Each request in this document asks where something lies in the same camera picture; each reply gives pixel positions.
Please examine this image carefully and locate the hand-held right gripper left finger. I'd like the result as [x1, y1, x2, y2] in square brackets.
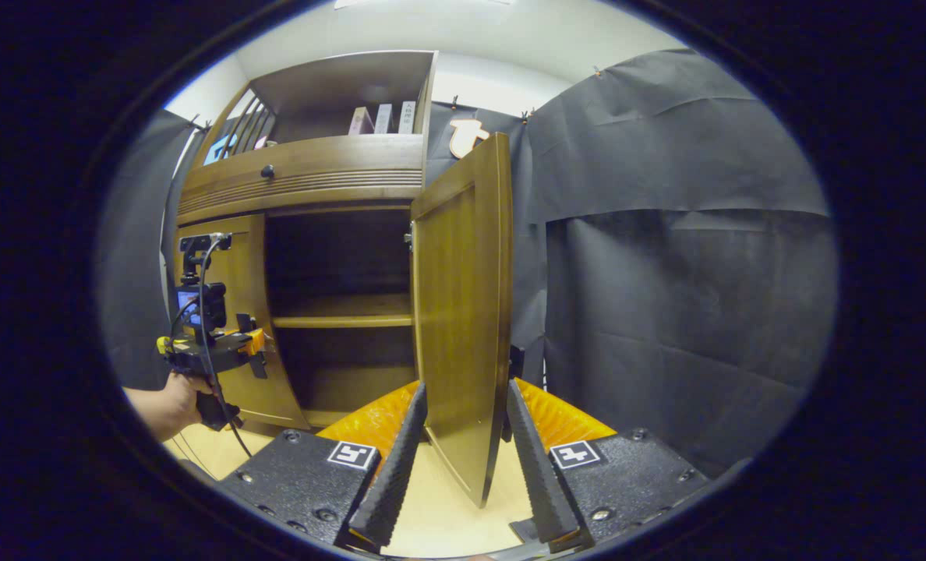
[217, 380, 429, 550]

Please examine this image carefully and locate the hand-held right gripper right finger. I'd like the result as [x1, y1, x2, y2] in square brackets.
[507, 379, 714, 547]

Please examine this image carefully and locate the wooden cabinet door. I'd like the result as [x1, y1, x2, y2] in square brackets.
[409, 132, 515, 510]
[172, 213, 313, 432]

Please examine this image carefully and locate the wooden double-door shoe cabinet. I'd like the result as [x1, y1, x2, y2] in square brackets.
[172, 50, 515, 510]

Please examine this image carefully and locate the wooden inner cabinet shelf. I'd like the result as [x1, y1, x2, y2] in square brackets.
[271, 294, 415, 329]

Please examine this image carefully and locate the black backdrop cloth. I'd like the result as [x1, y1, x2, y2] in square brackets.
[97, 48, 839, 478]

